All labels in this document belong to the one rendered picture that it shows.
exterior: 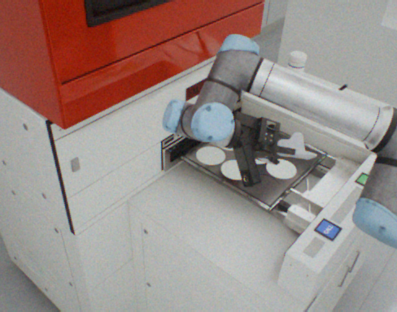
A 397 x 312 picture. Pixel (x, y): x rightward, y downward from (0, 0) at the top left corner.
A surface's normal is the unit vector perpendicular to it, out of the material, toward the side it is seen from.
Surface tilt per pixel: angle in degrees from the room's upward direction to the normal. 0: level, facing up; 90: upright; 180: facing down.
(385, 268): 0
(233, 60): 46
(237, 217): 0
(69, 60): 90
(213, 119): 59
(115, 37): 90
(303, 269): 90
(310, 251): 0
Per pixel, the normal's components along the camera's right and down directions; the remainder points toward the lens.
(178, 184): 0.04, -0.77
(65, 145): 0.76, 0.44
